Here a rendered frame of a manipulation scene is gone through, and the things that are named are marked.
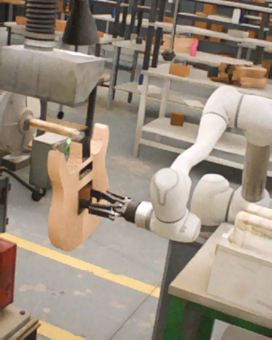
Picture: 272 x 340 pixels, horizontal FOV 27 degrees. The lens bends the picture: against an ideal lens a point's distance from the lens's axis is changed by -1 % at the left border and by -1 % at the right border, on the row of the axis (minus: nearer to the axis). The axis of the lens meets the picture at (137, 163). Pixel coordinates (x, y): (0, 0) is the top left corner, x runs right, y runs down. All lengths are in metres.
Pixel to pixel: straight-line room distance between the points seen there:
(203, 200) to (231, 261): 0.94
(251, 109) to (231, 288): 0.71
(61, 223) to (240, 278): 0.60
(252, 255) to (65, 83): 0.77
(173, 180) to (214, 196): 0.94
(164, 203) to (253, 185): 0.80
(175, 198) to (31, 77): 0.61
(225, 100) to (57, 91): 0.66
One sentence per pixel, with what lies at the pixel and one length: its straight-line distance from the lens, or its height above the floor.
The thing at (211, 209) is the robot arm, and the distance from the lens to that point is 2.62.
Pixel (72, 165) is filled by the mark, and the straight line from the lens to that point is 1.90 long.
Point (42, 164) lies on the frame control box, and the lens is 2.35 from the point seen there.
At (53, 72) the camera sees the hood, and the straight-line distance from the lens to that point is 1.83.
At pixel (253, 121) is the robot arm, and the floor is 1.36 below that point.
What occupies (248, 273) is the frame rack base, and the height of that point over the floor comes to 1.04.
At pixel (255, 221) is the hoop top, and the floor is 1.20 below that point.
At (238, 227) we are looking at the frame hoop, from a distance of 1.67.
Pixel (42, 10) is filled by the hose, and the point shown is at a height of 1.66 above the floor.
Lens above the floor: 1.82
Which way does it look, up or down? 19 degrees down
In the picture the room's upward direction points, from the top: 8 degrees clockwise
